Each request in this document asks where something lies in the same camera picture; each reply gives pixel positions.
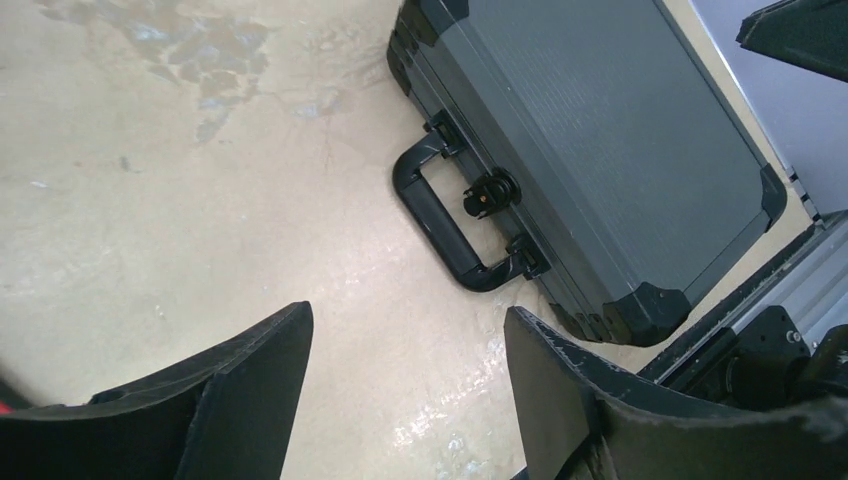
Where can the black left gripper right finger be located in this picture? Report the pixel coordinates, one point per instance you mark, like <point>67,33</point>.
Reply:
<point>583,417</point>

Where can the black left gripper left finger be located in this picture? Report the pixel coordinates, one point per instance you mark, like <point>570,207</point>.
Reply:
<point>224,413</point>

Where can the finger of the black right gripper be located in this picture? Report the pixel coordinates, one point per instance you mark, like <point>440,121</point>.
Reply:
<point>810,34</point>

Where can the black poker set case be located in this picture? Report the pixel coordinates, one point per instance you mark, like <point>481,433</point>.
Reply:
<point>583,145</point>

